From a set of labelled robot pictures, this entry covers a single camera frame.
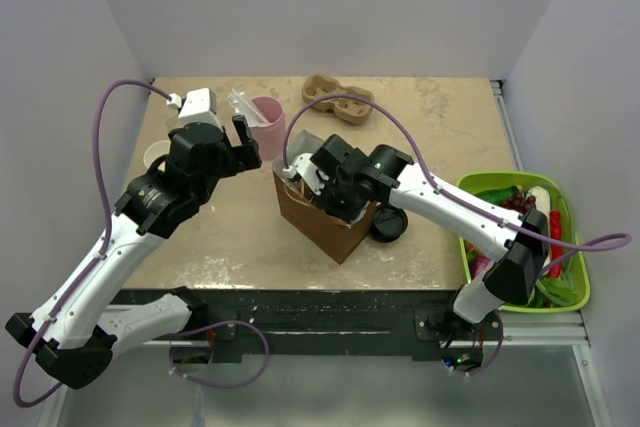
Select red toy chili pepper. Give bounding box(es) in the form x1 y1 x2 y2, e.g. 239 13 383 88
548 210 566 279

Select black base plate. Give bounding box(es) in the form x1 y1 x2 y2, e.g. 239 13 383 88
109 286 501 363

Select purple toy onion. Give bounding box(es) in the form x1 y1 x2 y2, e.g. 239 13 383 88
468 256 493 278

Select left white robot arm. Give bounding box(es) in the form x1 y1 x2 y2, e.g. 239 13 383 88
6 115 261 389

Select green plastic basket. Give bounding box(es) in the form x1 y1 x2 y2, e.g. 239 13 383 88
457 171 590 313

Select purple toy grapes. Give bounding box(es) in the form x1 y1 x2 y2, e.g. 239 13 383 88
500 193 536 214

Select white wrapped straws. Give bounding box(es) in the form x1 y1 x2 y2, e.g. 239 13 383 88
228 89 269 127

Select stack of black lids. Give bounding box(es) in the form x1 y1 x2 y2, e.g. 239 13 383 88
369 204 409 243

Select brown paper bag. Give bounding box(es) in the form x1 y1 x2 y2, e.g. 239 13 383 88
272 130 377 264

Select stack of paper cups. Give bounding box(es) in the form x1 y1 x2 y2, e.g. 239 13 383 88
143 140 171 168

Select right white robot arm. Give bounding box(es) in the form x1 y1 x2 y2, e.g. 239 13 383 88
294 135 548 340

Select green toy cucumber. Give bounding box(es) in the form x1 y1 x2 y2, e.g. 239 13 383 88
475 186 520 205

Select pink plastic tumbler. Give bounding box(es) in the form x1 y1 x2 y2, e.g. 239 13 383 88
251 96 286 161

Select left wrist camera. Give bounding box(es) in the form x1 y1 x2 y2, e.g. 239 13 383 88
166 88 221 128

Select white toy radish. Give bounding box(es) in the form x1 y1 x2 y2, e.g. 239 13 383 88
526 186 551 218

